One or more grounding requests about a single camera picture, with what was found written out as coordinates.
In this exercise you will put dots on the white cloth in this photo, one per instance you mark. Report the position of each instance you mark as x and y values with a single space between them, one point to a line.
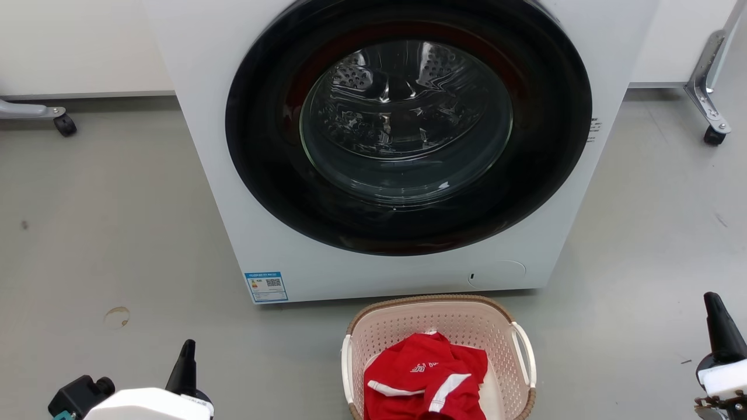
493 402

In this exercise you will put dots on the white front-load washing machine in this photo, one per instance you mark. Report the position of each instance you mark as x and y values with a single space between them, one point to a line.
210 175

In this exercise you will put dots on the white oval filter cover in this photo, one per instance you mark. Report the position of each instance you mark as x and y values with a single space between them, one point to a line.
499 274

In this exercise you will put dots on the red garment with white stripes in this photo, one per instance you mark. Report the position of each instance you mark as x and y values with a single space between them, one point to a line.
426 373

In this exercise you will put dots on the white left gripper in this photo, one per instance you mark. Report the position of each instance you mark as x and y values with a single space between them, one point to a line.
146 405

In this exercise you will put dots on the black round washer door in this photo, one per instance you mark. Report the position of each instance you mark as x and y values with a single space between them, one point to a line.
262 186

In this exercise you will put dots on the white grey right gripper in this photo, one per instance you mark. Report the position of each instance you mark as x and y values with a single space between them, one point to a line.
726 379

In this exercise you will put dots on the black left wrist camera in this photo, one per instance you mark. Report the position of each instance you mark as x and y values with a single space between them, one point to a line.
79 395

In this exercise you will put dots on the black caster wheel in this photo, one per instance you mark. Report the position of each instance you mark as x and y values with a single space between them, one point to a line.
714 136
65 125

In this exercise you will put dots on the blue energy label sticker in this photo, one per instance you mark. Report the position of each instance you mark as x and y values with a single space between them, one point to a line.
266 287

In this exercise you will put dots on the beige perforated plastic laundry basket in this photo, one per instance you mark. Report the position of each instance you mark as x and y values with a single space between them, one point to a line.
420 321

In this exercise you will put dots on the grey metal frame leg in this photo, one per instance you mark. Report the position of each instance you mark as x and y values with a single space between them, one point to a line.
23 109
703 81

